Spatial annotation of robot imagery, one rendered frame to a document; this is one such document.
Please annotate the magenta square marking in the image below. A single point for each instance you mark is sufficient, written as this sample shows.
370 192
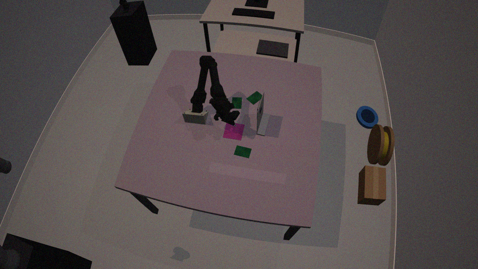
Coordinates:
232 132

